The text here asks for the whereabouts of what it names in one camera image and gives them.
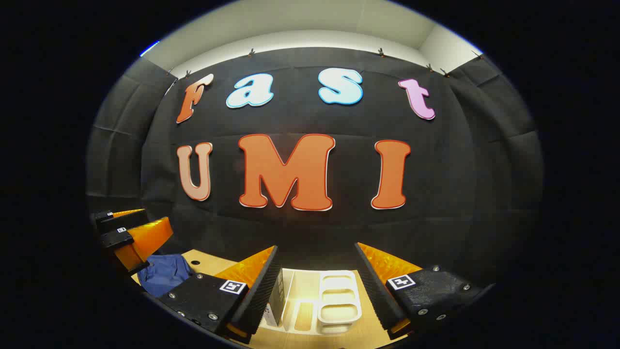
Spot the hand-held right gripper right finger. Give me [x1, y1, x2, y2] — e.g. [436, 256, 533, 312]
[355, 241, 496, 341]

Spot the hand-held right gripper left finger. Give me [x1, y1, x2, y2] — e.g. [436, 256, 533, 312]
[157, 245, 284, 346]

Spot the blue schoolbag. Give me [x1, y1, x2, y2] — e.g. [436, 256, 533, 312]
[137, 253, 194, 298]

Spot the grey cover book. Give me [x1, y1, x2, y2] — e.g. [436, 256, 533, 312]
[264, 270, 286, 328]

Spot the white bookshelf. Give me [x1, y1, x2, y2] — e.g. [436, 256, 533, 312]
[264, 269, 364, 335]

